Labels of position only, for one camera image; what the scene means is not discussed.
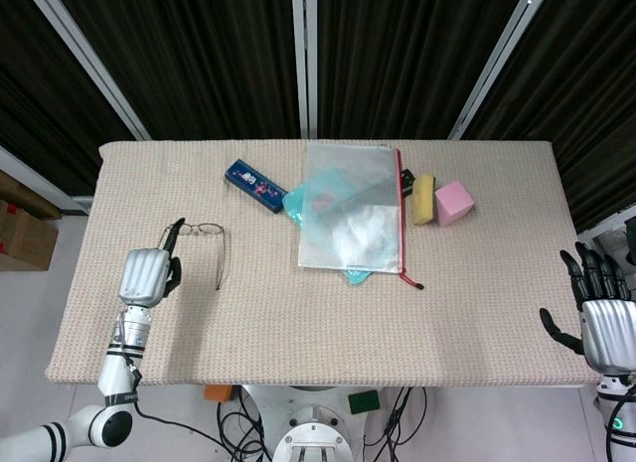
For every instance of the translucent mesh zipper pouch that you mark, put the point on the translucent mesh zipper pouch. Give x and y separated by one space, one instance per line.
350 208

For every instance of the white robot torso base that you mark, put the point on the white robot torso base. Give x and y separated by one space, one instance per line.
315 427

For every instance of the wire-frame eyeglasses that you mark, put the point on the wire-frame eyeglasses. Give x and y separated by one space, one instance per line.
218 243

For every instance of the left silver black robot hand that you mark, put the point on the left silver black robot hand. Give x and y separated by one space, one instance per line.
141 278

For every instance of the yellow green sponge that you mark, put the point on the yellow green sponge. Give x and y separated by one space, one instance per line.
424 200

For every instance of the cardboard box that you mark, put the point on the cardboard box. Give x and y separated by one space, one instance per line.
22 228

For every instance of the teal plastic bag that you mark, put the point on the teal plastic bag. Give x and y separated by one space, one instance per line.
298 203

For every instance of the dark blue floral box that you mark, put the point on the dark blue floral box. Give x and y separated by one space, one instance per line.
254 185

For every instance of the white metal frame post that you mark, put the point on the white metal frame post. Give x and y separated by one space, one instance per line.
497 59
92 59
304 59

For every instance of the pink foam block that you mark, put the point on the pink foam block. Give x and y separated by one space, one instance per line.
453 201

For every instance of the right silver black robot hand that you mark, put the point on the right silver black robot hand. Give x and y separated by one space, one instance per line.
608 333

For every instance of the green box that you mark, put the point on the green box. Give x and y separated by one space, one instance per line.
364 401

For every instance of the orange box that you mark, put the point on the orange box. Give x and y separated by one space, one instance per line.
217 392

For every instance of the beige waffle weave tablecloth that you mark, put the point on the beige waffle weave tablecloth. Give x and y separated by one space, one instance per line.
318 303

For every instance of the small black object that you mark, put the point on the small black object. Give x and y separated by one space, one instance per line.
407 176

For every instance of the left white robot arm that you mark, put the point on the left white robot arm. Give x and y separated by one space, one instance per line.
99 392

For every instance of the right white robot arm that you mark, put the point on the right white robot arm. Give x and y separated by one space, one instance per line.
616 417

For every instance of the black curtain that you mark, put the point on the black curtain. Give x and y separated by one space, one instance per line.
199 49

